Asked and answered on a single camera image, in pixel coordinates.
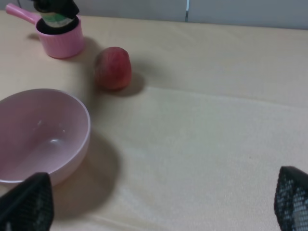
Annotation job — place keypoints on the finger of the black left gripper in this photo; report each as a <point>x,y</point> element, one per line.
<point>66,8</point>

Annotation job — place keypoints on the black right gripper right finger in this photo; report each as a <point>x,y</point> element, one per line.
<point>291,199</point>

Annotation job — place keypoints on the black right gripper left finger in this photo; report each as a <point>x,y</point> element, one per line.
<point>28,206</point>

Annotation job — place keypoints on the green tin can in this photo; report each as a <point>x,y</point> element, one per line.
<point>55,20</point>

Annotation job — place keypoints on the pink saucepan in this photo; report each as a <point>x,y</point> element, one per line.
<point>60,43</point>

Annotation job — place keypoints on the pink bowl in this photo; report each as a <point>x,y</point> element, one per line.
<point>42,130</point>

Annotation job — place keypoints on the peach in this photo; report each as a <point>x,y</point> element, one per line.
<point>112,69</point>

